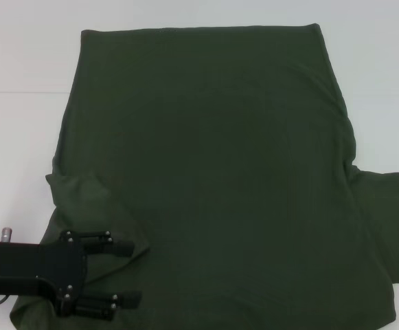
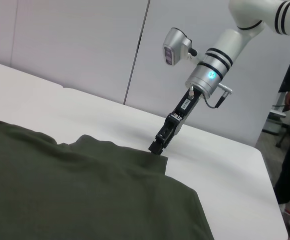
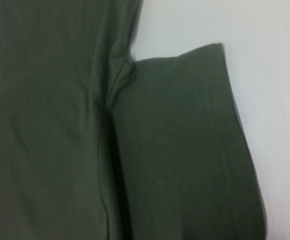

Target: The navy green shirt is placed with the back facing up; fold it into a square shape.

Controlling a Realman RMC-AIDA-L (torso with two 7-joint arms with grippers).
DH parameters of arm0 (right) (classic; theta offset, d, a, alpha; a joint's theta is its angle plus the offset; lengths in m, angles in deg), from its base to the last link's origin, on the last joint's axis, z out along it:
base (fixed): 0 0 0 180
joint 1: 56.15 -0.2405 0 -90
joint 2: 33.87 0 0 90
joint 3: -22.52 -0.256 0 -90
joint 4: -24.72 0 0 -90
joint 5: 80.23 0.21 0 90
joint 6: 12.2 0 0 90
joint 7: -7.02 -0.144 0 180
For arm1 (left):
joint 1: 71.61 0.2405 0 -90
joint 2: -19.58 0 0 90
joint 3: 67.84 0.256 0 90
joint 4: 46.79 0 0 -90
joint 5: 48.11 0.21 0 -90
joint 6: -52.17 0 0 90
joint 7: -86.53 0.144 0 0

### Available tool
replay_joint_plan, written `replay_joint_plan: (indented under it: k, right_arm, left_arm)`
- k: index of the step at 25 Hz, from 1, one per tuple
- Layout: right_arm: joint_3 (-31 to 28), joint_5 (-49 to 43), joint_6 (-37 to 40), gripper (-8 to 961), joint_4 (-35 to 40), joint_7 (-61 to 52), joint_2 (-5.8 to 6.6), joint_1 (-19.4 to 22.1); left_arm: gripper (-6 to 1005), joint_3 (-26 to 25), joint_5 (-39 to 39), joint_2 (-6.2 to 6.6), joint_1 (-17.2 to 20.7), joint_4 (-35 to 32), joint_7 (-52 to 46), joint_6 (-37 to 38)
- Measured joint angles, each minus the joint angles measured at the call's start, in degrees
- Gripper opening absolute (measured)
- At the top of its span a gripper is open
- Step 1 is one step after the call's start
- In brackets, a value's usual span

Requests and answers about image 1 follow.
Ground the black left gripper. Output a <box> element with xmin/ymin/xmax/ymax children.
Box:
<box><xmin>0</xmin><ymin>230</ymin><xmax>143</xmax><ymax>322</ymax></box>

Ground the dark green shirt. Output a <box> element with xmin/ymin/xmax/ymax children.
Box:
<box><xmin>9</xmin><ymin>23</ymin><xmax>399</xmax><ymax>330</ymax></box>

